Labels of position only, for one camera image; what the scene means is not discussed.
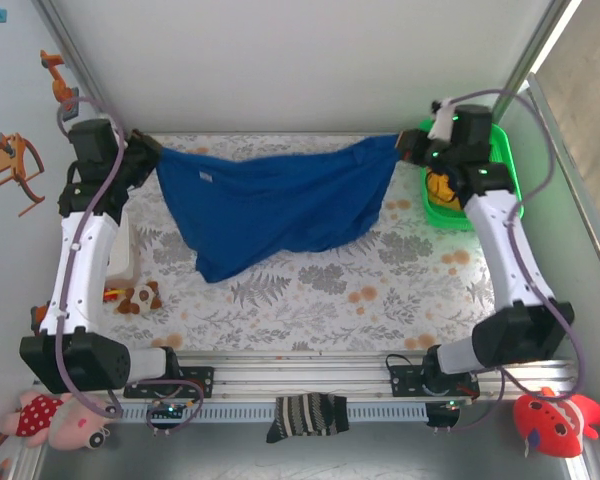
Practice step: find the blue t-shirt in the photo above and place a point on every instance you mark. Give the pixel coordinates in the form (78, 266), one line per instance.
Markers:
(280, 210)

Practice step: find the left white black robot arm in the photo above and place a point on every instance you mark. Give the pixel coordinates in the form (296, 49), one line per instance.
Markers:
(92, 260)

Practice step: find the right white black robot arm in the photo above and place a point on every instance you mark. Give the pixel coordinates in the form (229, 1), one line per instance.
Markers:
(495, 250)

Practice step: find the green plastic basket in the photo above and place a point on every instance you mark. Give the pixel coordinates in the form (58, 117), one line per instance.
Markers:
(509, 150)

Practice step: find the yellow crumpled cloth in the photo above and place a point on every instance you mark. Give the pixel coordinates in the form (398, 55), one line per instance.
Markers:
(437, 189)

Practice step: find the white tissue box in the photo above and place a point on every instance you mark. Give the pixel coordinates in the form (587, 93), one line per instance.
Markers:
(125, 255)

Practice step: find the framed glass side panel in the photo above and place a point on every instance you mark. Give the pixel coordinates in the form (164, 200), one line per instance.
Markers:
(590, 150)

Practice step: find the brown white plush dog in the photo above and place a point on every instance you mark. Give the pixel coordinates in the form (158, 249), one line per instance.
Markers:
(140, 297)

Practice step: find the floral patterned tablecloth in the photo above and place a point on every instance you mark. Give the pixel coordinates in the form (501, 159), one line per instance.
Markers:
(300, 310)

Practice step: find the small circuit board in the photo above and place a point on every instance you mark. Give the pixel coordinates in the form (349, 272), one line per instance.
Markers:
(167, 410)
(442, 410)

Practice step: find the pink plush pig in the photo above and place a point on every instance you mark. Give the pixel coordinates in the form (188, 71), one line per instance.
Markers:
(65, 425)

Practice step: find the black white striped sock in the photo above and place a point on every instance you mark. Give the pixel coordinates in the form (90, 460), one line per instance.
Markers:
(305, 415)

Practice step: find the red plush fish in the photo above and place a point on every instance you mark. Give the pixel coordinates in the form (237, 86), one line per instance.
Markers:
(550, 420)

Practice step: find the orange curved claw wall sticker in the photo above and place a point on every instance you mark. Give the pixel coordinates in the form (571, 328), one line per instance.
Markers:
(15, 160)

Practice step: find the aluminium frame post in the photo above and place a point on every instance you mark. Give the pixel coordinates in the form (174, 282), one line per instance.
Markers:
(73, 55)
(535, 55)

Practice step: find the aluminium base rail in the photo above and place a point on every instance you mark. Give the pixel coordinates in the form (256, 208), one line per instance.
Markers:
(300, 372)

